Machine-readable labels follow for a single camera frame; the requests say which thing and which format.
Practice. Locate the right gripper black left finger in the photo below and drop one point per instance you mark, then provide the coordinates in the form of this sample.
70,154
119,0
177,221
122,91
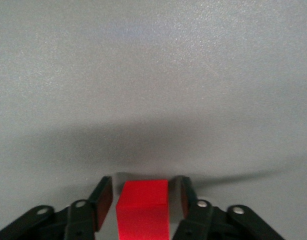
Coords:
78,220

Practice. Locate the red cube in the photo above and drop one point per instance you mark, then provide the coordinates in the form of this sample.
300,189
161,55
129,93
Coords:
143,210

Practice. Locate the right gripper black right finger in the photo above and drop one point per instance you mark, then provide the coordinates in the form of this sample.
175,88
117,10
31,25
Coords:
206,220

